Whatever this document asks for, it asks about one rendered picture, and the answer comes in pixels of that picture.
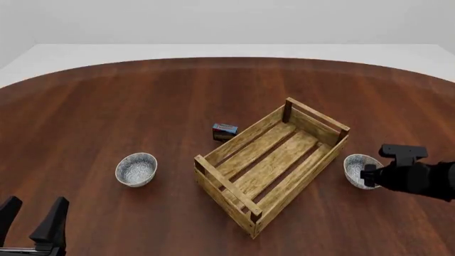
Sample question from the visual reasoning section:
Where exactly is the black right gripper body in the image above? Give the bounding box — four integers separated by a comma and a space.
359, 163, 381, 188

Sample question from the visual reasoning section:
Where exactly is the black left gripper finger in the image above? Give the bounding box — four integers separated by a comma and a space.
28, 196, 70, 245
0, 195, 23, 236

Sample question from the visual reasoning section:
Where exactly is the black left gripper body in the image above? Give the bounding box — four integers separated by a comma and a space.
0, 234, 69, 256

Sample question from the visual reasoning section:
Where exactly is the small printed food box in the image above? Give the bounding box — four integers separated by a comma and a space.
212, 122, 240, 143

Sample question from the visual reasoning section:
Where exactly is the wooden slat tray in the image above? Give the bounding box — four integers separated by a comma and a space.
193, 97, 353, 240

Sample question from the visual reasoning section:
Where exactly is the speckled blue-white bowl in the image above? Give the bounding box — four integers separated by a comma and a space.
114, 151, 159, 188
343, 154, 385, 191

